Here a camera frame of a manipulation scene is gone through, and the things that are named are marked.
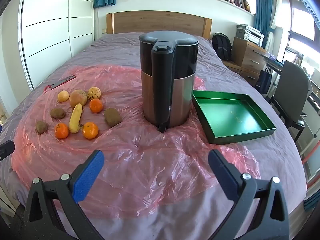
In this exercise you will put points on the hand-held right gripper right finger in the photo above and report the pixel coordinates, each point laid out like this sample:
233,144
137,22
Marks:
223,172

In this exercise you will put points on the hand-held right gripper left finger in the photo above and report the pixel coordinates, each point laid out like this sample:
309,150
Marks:
90,175

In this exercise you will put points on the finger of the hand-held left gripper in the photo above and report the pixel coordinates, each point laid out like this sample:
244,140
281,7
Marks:
6,148

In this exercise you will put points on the green square tray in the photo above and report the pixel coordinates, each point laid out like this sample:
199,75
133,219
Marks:
232,115

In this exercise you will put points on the yellow banana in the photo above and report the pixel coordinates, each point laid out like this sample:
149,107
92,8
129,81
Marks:
75,118

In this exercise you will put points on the brown kiwi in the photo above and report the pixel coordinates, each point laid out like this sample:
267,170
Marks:
112,117
41,126
57,113

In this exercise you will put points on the yellow citrus fruit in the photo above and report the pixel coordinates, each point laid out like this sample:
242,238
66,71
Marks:
63,96

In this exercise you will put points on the small striped yellow squash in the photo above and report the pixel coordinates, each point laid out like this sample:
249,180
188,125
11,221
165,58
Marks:
94,93

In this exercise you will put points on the orange tangerine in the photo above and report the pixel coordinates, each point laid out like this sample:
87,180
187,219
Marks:
96,105
90,130
61,130

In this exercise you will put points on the pink plastic sheet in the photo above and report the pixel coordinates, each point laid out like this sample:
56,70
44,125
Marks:
140,160

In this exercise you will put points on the large orange-yellow apple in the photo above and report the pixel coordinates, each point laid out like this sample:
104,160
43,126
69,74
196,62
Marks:
78,98

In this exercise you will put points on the smartphone in red case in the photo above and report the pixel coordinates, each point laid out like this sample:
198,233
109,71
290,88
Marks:
62,81

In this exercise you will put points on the black and copper electric kettle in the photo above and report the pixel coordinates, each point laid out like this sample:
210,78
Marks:
170,92

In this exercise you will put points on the dark blue bag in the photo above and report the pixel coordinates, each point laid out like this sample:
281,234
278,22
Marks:
263,80

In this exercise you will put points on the grey office chair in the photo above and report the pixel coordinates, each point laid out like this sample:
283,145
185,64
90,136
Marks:
292,85

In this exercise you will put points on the wooden dresser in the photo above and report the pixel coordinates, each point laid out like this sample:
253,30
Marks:
246,55

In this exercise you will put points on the cluttered desk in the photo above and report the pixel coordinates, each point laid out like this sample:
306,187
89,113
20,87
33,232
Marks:
273,63

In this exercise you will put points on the black backpack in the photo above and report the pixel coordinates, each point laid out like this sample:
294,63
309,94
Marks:
221,45

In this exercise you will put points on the white wardrobe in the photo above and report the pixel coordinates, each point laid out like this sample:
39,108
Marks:
50,17

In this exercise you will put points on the white printer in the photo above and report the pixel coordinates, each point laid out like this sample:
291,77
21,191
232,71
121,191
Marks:
250,33

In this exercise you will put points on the wooden headboard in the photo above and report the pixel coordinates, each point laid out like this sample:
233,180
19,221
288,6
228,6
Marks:
160,21

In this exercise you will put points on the large window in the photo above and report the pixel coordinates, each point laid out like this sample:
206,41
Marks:
300,22

